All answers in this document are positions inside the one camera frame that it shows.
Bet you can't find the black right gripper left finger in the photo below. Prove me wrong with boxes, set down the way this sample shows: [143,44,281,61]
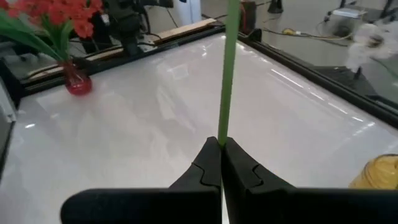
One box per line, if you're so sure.
[60,136,222,224]

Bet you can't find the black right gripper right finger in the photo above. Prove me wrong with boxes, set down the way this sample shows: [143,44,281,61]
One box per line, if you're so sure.
[222,138,398,224]

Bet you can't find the cream tulip flower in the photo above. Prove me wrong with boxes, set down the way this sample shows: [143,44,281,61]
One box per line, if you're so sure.
[217,0,241,147]

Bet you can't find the white flower bunch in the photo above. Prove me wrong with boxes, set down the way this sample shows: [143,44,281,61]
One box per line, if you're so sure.
[345,21,398,78]

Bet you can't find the red flower bunch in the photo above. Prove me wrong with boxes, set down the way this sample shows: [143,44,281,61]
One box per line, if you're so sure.
[0,0,104,63]

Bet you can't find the yellow glass vase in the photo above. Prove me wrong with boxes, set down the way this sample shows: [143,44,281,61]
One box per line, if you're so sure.
[348,154,398,190]

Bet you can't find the red glass vase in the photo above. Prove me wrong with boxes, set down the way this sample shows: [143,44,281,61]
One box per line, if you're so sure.
[62,60,93,96]

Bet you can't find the wooden board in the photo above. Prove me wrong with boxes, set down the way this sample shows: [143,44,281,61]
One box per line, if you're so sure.
[26,17,217,82]

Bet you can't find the black table edge frame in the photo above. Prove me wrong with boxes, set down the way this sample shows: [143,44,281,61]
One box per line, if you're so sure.
[0,24,398,181]

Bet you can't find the yellow floor cable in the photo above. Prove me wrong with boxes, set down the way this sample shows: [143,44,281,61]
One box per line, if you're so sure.
[262,27,355,41]

